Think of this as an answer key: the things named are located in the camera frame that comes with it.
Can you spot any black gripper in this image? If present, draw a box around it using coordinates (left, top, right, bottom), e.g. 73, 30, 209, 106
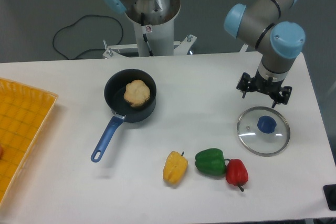
236, 72, 292, 108

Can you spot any glass pot lid blue knob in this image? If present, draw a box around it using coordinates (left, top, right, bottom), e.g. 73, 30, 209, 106
237, 106, 291, 157

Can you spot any dark pot blue handle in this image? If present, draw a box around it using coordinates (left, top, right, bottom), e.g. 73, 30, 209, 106
91, 69, 156, 163

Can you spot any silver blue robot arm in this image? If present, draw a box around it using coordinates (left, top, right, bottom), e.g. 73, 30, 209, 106
104, 0, 306, 104

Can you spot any red bell pepper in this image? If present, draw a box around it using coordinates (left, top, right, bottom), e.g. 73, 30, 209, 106
226, 159, 249, 192

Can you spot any green bell pepper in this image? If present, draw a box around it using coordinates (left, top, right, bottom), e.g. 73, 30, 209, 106
195, 148, 230, 176

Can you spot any yellow bell pepper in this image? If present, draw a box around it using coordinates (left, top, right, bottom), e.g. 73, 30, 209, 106
163, 151, 188, 185

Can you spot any black device table corner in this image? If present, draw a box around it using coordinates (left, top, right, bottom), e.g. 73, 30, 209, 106
323, 184, 336, 211

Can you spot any beige bread bun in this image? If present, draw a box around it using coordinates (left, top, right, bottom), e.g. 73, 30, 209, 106
123, 79, 151, 108

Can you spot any yellow woven basket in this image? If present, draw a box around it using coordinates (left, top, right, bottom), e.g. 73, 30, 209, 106
1, 78, 58, 202

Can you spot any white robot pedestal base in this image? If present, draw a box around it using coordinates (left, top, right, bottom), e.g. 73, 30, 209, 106
104, 0, 197, 57

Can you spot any black floor cable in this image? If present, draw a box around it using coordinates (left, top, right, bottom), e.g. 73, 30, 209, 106
52, 14, 124, 60

